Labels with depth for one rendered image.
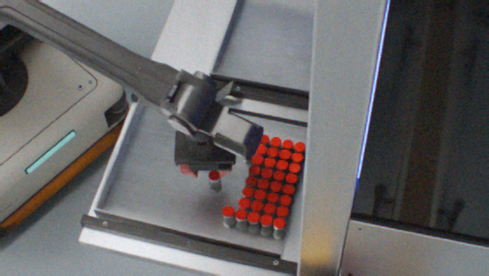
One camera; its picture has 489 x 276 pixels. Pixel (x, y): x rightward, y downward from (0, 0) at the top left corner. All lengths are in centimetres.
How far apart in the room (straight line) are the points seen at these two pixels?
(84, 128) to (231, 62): 85
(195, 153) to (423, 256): 42
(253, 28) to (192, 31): 13
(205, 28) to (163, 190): 39
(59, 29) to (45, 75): 126
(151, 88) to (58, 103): 122
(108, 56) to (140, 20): 172
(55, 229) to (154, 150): 102
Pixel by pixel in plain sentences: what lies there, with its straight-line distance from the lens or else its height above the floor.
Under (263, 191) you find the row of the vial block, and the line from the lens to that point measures 137.
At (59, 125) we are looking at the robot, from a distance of 231.
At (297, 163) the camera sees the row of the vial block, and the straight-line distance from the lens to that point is 140.
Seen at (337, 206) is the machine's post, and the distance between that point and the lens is 101.
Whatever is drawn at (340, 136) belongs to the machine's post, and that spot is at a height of 140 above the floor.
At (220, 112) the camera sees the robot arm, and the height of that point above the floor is 114.
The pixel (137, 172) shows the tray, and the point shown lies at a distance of 146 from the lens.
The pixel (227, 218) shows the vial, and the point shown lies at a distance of 136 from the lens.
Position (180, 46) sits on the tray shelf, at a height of 88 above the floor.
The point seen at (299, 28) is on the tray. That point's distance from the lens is 165.
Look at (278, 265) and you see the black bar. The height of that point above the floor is 90.
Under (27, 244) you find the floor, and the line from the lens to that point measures 246.
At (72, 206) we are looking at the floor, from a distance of 249.
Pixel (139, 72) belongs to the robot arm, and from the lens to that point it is 116.
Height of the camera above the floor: 213
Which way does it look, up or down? 57 degrees down
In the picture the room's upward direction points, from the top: 4 degrees counter-clockwise
